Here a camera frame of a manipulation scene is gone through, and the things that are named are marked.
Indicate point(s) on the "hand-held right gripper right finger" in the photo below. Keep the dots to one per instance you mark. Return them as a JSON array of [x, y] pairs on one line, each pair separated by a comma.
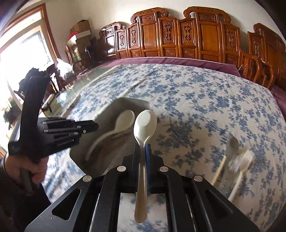
[[148, 165]]

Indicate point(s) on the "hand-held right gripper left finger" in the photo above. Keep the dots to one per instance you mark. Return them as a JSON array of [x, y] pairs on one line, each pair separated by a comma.
[[135, 165]]

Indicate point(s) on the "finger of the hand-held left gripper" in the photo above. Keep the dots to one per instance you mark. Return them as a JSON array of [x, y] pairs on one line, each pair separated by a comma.
[[67, 123], [67, 131]]

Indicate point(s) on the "rectangular metal tray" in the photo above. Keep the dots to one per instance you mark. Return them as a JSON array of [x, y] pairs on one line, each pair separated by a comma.
[[107, 159]]

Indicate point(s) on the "white ceramic spoon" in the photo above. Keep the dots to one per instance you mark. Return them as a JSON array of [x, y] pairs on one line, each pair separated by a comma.
[[145, 122], [125, 121]]

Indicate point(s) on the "person's left forearm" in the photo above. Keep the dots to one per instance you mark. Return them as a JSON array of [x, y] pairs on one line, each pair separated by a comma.
[[15, 205]]

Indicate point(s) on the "person's left hand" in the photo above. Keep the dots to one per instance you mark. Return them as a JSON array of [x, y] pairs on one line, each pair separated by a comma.
[[38, 170]]

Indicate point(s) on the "wooden dining chair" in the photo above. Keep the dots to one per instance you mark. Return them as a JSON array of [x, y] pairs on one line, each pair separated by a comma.
[[52, 80]]

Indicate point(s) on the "glass top table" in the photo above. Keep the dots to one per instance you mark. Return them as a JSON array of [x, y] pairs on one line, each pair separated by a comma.
[[89, 82]]

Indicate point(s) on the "white plastic bag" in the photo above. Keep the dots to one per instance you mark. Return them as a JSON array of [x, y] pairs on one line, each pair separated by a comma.
[[64, 68]]

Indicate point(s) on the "stack of storage boxes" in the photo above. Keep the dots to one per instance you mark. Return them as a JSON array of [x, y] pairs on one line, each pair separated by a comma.
[[81, 49]]

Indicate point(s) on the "blue floral tablecloth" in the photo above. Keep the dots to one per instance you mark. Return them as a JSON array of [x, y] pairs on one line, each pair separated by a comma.
[[201, 100]]

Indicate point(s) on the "clear plastic utensil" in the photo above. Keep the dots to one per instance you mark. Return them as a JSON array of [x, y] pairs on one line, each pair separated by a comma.
[[235, 166]]

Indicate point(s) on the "white box red contents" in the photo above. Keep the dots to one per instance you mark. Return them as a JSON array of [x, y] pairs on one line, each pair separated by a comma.
[[78, 35]]

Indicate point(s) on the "white plastic fork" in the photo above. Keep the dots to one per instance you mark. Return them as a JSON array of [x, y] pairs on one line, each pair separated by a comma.
[[245, 158]]

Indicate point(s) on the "brown cardboard box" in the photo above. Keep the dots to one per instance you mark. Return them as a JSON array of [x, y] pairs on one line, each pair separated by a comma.
[[80, 26]]

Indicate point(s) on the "long purple sofa cushion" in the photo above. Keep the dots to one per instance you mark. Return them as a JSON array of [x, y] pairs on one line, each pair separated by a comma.
[[156, 60]]

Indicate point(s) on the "carved wooden sofa bench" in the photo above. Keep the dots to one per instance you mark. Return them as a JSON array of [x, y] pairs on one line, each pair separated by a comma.
[[178, 33]]

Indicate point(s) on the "purple armchair cushion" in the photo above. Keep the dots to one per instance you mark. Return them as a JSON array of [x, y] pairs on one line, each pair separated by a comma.
[[279, 94]]

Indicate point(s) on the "carved wooden armchair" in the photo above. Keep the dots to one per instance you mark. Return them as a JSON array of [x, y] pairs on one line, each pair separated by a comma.
[[268, 51]]

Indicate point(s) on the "wooden door frame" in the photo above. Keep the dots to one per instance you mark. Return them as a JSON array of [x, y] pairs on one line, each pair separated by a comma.
[[48, 24]]

